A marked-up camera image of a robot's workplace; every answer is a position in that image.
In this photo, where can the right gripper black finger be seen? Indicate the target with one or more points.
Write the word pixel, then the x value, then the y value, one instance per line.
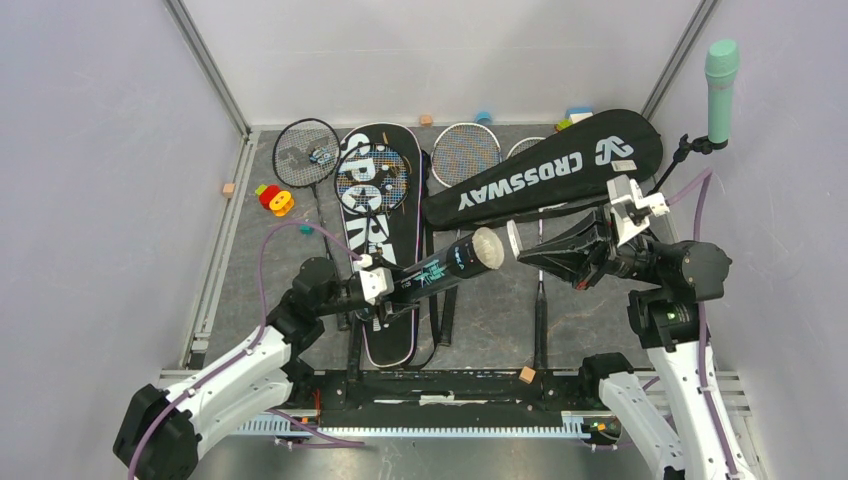
pixel 581 237
pixel 570 268

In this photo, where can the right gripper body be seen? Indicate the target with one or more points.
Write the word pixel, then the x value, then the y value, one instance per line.
pixel 634 257

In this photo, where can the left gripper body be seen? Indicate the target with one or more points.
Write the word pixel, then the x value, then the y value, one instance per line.
pixel 383 312

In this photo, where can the black crossway racket bag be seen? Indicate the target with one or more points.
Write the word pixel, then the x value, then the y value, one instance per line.
pixel 571 165

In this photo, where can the black shuttlecock tube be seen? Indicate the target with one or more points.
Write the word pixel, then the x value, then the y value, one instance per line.
pixel 466 258

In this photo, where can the translucent tube lid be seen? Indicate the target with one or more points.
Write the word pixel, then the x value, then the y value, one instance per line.
pixel 514 238

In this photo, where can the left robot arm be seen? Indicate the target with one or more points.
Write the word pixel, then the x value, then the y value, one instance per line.
pixel 165 432

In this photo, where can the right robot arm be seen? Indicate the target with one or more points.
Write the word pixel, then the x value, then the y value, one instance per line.
pixel 696 439

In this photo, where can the black white shaft racket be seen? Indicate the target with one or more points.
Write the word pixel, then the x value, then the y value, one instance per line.
pixel 540 354

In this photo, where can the green blue blocks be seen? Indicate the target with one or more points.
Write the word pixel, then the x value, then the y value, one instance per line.
pixel 572 116

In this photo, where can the small wooden cube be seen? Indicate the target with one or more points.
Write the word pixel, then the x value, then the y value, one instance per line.
pixel 527 375

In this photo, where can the black microphone tripod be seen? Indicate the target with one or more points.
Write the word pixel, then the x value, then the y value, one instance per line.
pixel 702 145

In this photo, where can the red yellow toy blocks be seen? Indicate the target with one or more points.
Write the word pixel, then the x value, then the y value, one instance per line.
pixel 274 199

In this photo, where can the green microphone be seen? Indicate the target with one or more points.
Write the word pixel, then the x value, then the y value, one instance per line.
pixel 721 67

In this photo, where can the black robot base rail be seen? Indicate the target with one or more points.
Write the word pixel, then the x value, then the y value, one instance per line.
pixel 444 399

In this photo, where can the white frame racket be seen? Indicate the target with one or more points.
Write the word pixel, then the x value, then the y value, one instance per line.
pixel 462 151

